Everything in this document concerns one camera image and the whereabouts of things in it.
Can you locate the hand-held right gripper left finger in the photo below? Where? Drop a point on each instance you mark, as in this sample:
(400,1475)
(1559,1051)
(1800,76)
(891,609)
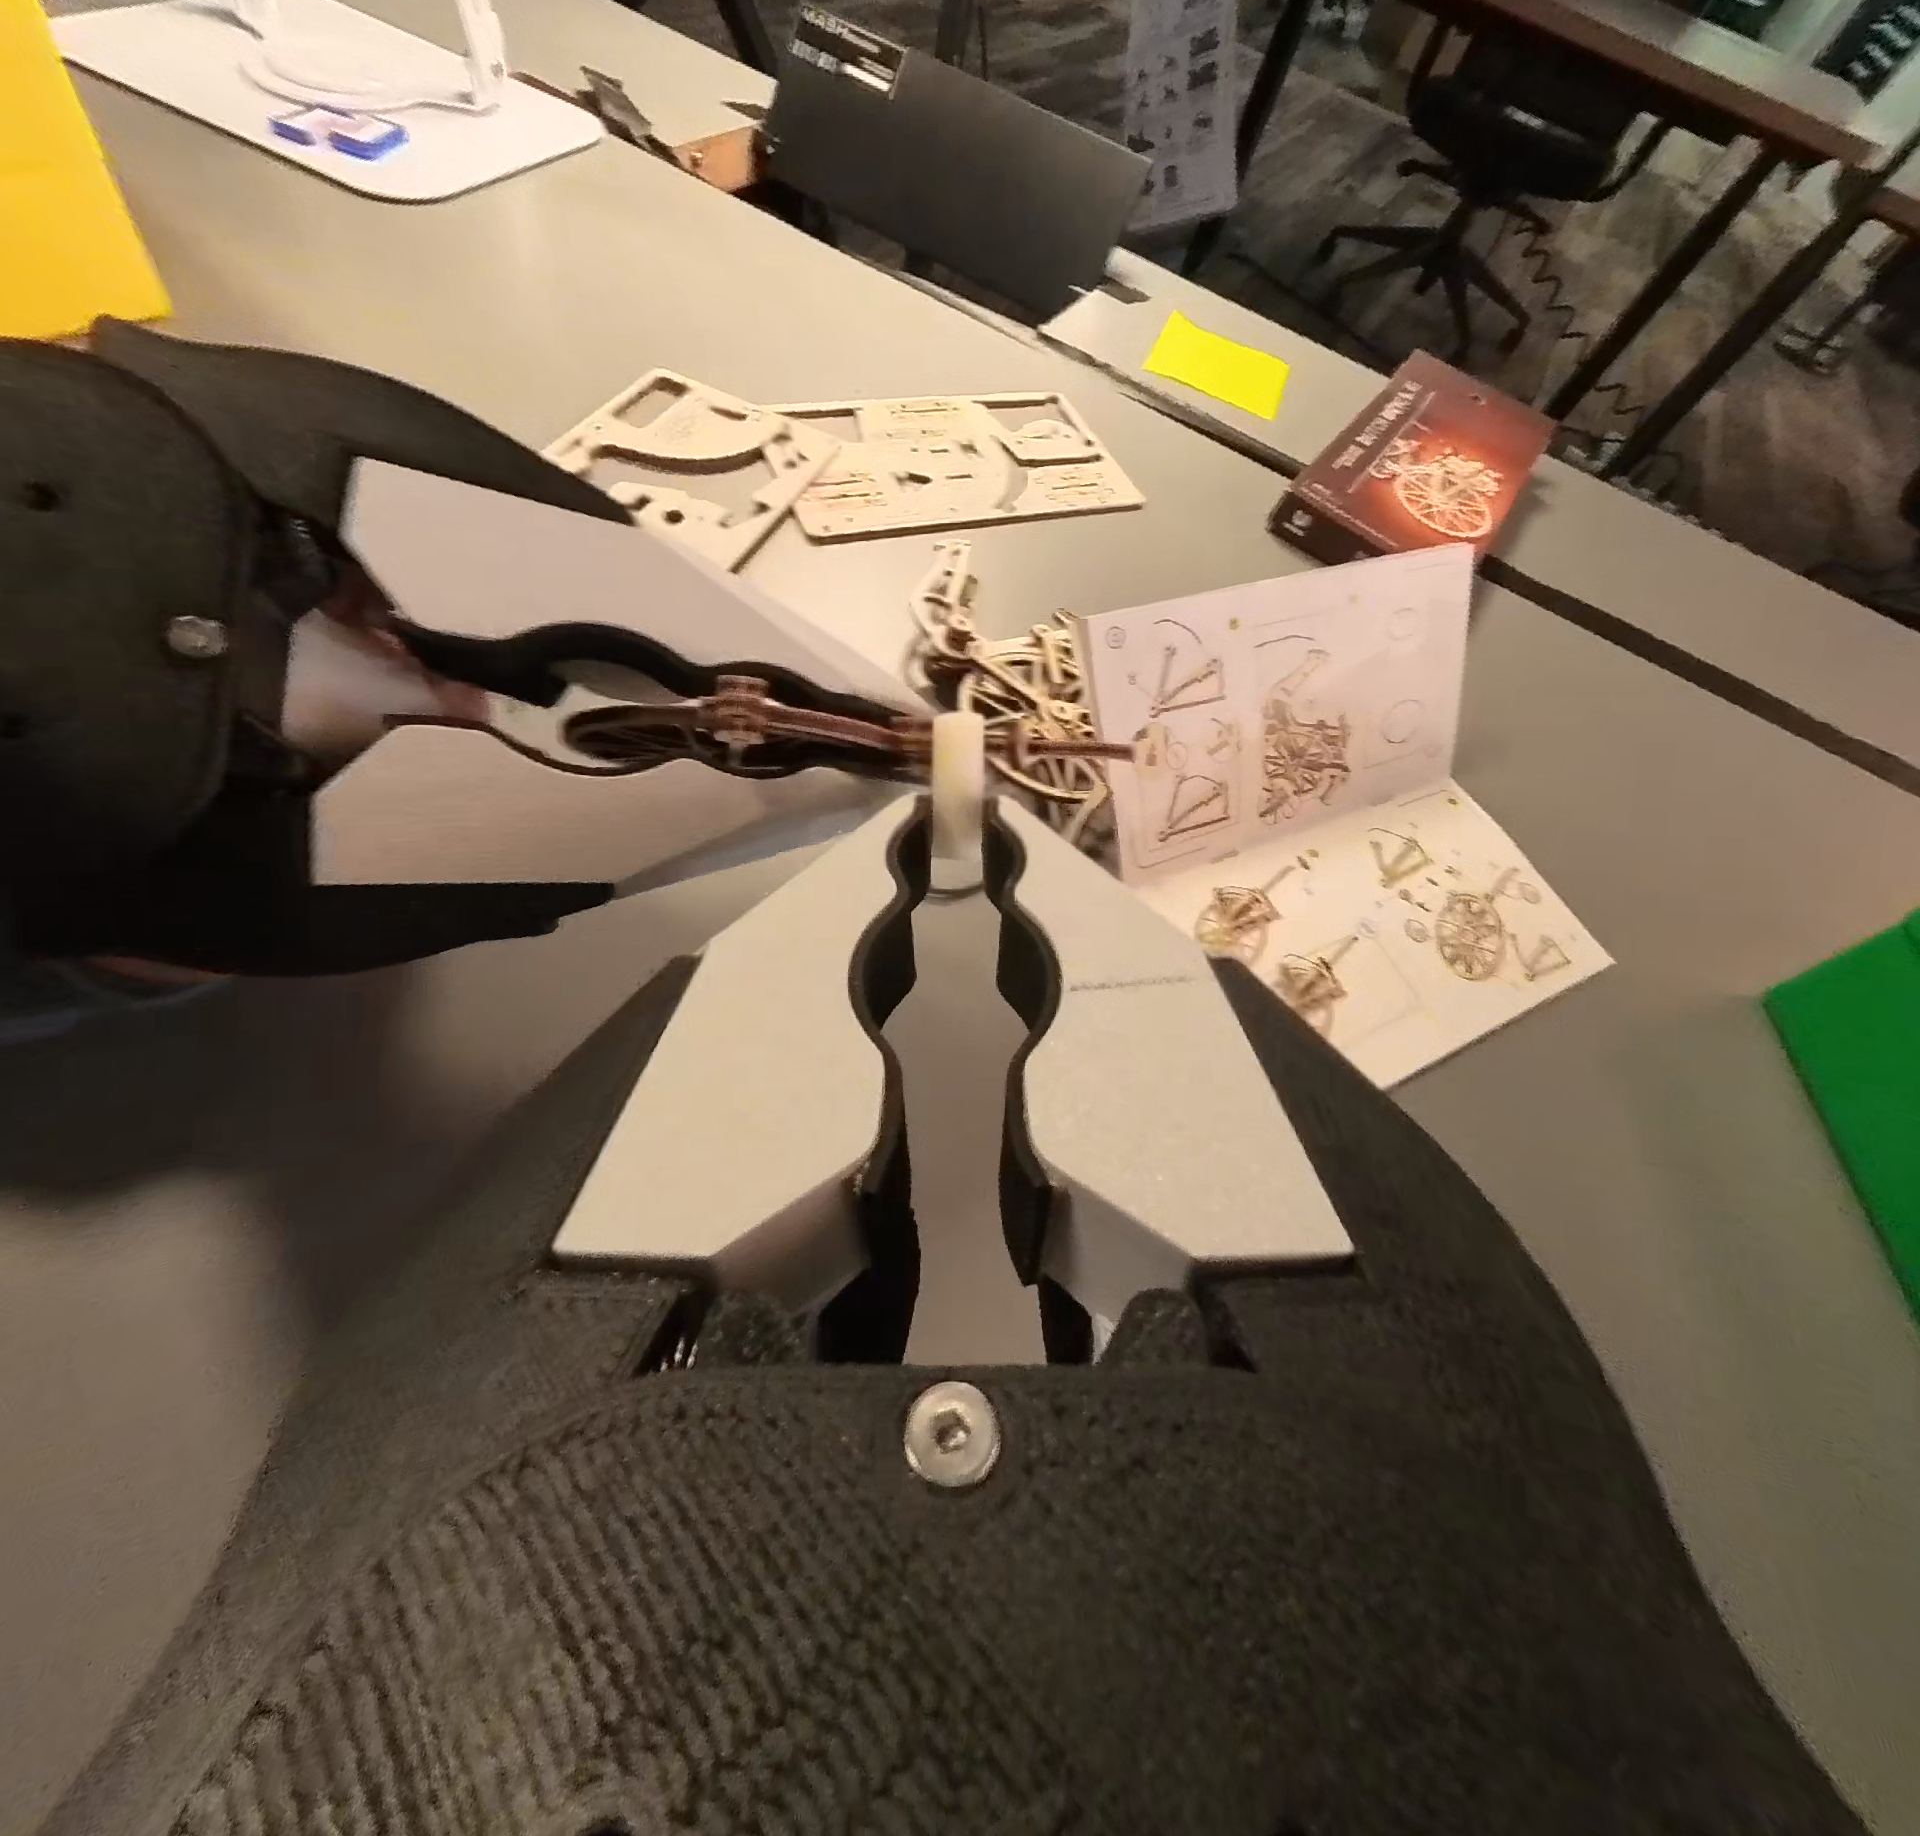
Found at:
(734,1101)

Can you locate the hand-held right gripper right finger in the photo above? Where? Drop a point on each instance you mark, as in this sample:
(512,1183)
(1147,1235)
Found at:
(1184,1117)

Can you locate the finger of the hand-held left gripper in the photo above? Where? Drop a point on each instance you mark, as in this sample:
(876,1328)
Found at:
(571,560)
(451,830)

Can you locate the wooden spoked wheel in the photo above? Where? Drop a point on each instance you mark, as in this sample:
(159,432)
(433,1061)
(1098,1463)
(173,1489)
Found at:
(675,735)

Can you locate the wooden model assembly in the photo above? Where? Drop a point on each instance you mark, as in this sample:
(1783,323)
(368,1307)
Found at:
(1035,666)

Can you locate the brown model kit box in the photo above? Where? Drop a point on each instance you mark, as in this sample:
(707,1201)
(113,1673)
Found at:
(1424,465)

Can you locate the yellow board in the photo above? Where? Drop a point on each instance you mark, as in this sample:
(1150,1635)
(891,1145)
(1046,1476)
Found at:
(61,170)

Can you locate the folded instruction booklet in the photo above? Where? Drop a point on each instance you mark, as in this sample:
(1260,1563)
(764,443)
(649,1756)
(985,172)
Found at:
(1321,696)

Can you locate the small brown wooden piece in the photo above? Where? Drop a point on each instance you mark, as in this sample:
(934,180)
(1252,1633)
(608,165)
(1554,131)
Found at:
(660,126)

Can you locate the blue and white clips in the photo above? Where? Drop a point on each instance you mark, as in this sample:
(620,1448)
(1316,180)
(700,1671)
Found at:
(343,134)

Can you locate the white stand base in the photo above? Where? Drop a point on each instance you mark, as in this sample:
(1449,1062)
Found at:
(194,50)

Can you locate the black box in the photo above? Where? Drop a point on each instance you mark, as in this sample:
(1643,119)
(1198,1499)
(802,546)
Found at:
(960,170)

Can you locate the green board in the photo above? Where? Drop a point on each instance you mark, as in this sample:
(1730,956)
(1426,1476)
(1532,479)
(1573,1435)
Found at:
(1860,1117)

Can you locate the yellow sticky note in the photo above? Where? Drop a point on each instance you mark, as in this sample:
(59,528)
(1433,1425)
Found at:
(1219,363)

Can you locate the standing printed leaflet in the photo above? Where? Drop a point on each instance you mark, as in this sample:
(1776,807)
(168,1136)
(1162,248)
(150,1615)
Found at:
(1184,81)

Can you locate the black office chair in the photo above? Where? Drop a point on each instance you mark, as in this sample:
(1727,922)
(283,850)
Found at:
(1501,140)

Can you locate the dark wooden desk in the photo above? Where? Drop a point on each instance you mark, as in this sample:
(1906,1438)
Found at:
(1651,50)

